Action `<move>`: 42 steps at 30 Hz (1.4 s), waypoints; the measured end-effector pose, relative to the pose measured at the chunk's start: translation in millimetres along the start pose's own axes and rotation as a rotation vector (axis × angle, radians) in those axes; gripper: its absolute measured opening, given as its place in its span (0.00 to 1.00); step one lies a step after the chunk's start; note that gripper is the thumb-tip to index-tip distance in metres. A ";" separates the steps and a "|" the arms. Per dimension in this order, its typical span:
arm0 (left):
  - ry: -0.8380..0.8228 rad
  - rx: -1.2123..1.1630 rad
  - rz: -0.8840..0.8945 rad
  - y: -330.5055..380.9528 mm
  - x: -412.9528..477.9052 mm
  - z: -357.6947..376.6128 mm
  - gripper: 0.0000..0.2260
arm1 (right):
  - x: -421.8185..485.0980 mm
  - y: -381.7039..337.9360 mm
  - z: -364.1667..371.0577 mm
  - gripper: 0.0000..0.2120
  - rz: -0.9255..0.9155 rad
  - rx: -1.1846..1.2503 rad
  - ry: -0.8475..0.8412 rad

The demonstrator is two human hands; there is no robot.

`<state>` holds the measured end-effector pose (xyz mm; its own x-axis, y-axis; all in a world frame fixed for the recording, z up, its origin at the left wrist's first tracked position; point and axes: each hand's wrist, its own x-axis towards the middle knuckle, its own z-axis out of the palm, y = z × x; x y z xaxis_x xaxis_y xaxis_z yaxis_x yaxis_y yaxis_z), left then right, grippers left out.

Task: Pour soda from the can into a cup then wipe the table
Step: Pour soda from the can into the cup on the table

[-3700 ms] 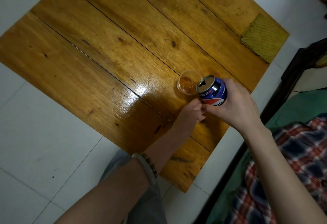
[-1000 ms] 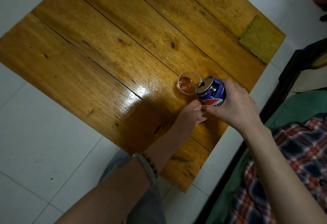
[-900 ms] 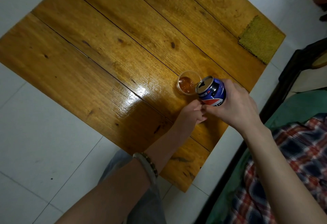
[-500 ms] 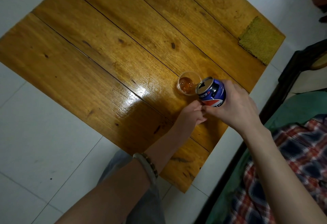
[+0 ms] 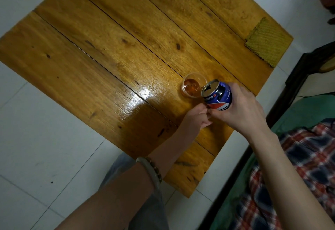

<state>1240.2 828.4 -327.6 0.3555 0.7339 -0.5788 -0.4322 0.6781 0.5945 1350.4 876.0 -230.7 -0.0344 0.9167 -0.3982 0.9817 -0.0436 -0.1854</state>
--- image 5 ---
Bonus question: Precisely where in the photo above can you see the person's left forearm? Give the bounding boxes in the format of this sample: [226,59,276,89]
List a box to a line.
[55,132,195,230]

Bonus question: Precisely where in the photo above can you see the person's left hand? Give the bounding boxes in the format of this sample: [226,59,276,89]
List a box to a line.
[178,103,213,143]

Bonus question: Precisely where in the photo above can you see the plaid blanket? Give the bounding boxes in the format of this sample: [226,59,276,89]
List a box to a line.
[230,118,335,230]

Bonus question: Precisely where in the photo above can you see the wooden table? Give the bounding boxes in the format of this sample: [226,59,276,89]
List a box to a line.
[0,0,293,198]

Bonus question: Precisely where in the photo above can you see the blue Pepsi can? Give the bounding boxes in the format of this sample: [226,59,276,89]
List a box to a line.
[201,79,233,111]

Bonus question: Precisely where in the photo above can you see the yellow cloth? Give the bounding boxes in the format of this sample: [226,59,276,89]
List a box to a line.
[245,17,293,68]

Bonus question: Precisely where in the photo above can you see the brown beaded bracelet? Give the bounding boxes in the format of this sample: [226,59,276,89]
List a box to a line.
[144,156,163,182]

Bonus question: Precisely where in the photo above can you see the cream sofa with green cover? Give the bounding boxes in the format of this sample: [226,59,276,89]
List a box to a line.
[198,41,335,230]

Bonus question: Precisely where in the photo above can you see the green sofa cover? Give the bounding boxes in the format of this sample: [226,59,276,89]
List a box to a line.
[209,95,335,230]

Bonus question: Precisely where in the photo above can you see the pale jade bangle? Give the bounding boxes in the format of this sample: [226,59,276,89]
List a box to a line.
[136,156,162,190]

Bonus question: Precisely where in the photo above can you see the clear plastic cup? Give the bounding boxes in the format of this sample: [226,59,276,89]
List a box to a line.
[181,72,208,98]

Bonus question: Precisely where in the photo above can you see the person's grey trousers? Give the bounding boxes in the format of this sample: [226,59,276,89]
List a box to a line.
[99,152,169,230]

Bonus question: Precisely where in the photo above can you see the person's right hand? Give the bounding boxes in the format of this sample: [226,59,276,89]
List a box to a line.
[208,82,271,144]

